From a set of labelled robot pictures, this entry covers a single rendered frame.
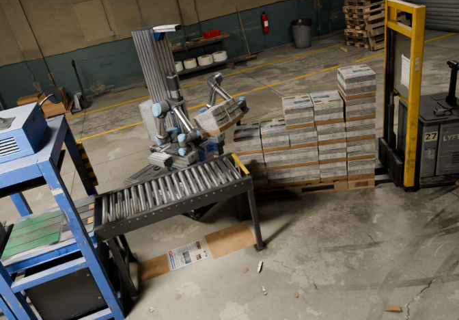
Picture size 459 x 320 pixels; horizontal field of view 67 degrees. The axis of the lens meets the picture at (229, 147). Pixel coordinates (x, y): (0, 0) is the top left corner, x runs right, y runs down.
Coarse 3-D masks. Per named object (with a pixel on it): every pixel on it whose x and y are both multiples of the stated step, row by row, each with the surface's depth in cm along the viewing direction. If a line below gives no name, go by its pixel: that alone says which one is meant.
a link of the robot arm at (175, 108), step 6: (174, 102) 332; (174, 108) 330; (180, 108) 334; (180, 114) 329; (180, 120) 328; (186, 120) 327; (186, 126) 325; (192, 126) 326; (192, 132) 323; (198, 132) 325; (192, 138) 321
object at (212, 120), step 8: (208, 112) 325; (216, 112) 327; (224, 112) 334; (200, 120) 338; (208, 120) 332; (216, 120) 326; (224, 120) 333; (200, 128) 344; (208, 128) 336; (216, 128) 329
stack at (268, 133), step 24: (264, 120) 394; (240, 144) 372; (264, 144) 371; (288, 144) 369; (336, 144) 365; (240, 168) 386; (288, 168) 383; (312, 168) 380; (336, 168) 378; (312, 192) 395
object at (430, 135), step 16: (432, 96) 378; (400, 112) 390; (432, 112) 345; (448, 112) 342; (400, 128) 396; (432, 128) 334; (448, 128) 333; (432, 144) 342; (448, 144) 341; (432, 160) 350; (448, 160) 349; (432, 176) 358; (448, 176) 356
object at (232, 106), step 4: (228, 100) 344; (232, 100) 345; (220, 104) 348; (228, 104) 340; (232, 104) 344; (236, 104) 347; (228, 108) 339; (232, 108) 343; (236, 108) 346; (232, 112) 342; (236, 112) 346; (240, 112) 350; (232, 116) 341; (236, 116) 345
